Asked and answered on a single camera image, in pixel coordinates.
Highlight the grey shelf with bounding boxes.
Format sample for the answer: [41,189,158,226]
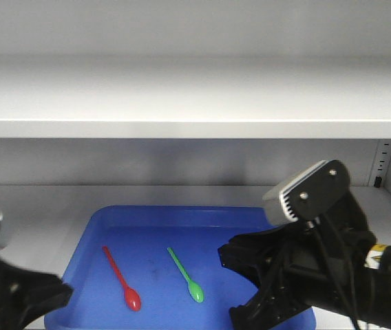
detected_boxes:
[0,56,391,139]
[0,186,391,329]

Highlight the upper grey shelf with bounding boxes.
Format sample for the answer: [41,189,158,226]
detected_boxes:
[0,56,391,139]

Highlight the red plastic spoon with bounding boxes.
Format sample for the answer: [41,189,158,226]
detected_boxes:
[102,245,142,312]

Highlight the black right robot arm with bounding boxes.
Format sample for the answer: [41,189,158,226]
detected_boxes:
[218,193,391,329]

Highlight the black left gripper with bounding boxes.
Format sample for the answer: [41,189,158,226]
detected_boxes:
[0,259,74,329]

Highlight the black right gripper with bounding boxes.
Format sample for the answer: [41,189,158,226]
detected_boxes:
[218,192,377,329]

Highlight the blue plastic tray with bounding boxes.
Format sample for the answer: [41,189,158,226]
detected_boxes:
[43,205,317,330]

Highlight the green plastic spoon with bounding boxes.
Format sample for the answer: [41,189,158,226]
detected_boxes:
[167,247,204,303]

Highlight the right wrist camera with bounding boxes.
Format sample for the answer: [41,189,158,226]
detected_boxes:
[262,159,350,226]

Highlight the lower grey shelf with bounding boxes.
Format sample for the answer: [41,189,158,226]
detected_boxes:
[0,186,391,329]

